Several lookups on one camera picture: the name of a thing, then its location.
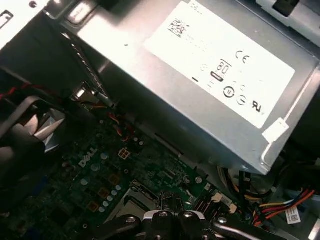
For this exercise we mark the white four pin socket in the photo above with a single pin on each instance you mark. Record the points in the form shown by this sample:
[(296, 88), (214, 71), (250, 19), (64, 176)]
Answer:
[(124, 153)]

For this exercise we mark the silver CPU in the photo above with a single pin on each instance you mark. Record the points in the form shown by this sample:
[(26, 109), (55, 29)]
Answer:
[(135, 207)]

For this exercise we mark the CPU socket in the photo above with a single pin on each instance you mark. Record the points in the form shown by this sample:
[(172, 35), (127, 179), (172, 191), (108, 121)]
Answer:
[(133, 184)]

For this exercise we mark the silver power supply unit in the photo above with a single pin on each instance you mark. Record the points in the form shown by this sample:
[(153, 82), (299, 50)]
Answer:
[(175, 87)]

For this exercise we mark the metal socket cover frame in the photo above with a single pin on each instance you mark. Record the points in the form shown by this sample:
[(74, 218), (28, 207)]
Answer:
[(145, 193)]

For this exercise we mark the black PC case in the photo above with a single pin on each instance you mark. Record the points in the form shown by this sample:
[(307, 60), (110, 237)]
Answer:
[(17, 22)]

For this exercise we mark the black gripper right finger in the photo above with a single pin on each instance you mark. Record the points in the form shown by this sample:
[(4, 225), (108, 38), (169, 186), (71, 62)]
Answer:
[(190, 225)]

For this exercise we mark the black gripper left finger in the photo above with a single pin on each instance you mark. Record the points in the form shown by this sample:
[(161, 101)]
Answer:
[(162, 225)]

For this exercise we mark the orange square inductor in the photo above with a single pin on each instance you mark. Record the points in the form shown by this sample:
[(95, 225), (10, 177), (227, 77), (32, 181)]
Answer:
[(113, 179), (102, 193), (92, 207)]

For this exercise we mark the green motherboard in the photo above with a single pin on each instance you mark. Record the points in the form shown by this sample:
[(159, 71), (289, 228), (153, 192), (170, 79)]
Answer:
[(75, 180)]

